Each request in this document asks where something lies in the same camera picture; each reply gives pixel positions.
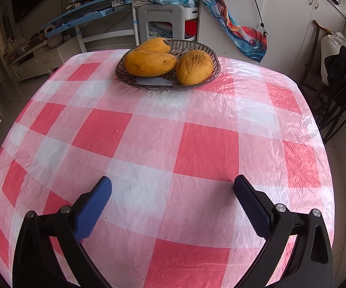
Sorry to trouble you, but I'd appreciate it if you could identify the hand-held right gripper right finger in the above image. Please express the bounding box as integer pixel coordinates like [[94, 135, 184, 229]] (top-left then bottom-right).
[[233, 174, 334, 288]]

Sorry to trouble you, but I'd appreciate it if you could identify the white plastic stool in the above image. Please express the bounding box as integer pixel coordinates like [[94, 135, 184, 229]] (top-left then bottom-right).
[[136, 4, 200, 50]]

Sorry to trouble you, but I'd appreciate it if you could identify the round wrinkled mango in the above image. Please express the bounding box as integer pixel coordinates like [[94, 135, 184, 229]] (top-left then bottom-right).
[[176, 50, 214, 86]]

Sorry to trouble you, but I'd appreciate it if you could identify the white cabinet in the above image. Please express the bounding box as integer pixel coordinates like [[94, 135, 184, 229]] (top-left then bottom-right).
[[198, 0, 346, 82]]

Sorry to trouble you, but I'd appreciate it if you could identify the colourful printed cloth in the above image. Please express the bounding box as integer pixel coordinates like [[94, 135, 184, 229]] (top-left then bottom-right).
[[192, 0, 268, 64]]

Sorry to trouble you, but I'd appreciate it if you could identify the long yellow mango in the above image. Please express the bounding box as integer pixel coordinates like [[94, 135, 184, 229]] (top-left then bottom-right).
[[123, 50, 178, 78]]

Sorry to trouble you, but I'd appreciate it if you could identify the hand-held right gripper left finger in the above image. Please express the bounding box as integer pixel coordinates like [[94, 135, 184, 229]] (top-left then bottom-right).
[[12, 176, 113, 288]]

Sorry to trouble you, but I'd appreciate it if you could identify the pink ceramic vase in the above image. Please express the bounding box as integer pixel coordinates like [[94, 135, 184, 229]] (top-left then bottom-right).
[[43, 25, 64, 49]]

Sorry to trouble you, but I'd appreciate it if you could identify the yellow mango with dark spot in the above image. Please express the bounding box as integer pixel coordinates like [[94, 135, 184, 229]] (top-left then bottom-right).
[[134, 37, 171, 54]]

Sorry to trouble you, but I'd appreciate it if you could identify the dark woven fruit basket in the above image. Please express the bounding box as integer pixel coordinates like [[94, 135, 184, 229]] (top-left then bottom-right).
[[115, 40, 221, 91]]

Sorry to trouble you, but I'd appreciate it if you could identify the blue study desk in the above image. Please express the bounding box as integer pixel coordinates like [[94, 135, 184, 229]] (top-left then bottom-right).
[[45, 0, 154, 53]]

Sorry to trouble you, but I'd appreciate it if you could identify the red white checked tablecloth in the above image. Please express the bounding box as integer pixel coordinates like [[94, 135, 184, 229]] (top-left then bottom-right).
[[0, 48, 335, 288]]

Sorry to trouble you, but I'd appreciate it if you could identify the dark wooden chair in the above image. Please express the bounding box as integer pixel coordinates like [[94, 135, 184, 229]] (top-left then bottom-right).
[[298, 19, 346, 145]]

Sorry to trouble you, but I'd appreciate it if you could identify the red container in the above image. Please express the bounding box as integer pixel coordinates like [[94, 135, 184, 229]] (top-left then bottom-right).
[[184, 21, 198, 41]]

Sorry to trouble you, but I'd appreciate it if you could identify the black hanging cord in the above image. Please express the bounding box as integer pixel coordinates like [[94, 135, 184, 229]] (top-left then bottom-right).
[[245, 0, 268, 37]]

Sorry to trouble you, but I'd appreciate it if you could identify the white bag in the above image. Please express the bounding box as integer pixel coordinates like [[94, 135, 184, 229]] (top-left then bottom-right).
[[320, 32, 346, 85]]

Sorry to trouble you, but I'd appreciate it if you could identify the cream tv cabinet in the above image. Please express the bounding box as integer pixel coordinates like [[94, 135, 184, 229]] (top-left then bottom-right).
[[6, 39, 82, 83]]

